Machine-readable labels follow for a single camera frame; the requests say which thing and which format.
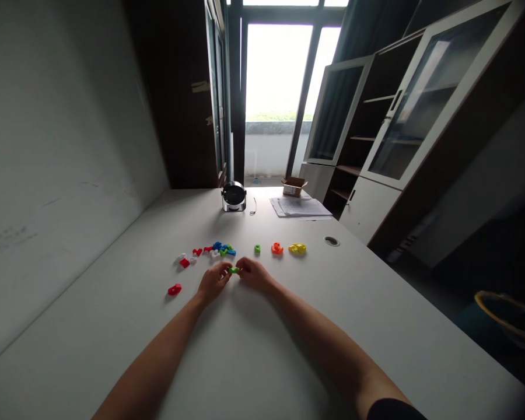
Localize person's left hand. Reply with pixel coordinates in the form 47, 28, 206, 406
195, 261, 234, 305

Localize person's right hand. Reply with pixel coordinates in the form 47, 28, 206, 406
234, 256, 275, 293

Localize pile of mixed coloured blocks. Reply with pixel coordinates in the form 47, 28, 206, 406
174, 241, 237, 268

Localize small black desk fan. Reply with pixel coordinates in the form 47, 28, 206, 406
220, 180, 248, 213

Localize stack of white papers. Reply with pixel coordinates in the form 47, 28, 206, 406
269, 195, 334, 219

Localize small open cardboard box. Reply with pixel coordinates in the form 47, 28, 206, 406
281, 176, 309, 198

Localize dark wooden cabinet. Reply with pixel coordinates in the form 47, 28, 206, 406
124, 0, 235, 190

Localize tall window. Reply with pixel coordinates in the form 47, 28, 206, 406
227, 0, 351, 180

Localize glass door cabinet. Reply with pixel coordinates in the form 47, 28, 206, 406
303, 0, 525, 263

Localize yellow rimmed dark bin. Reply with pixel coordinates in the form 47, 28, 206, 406
473, 290, 525, 351

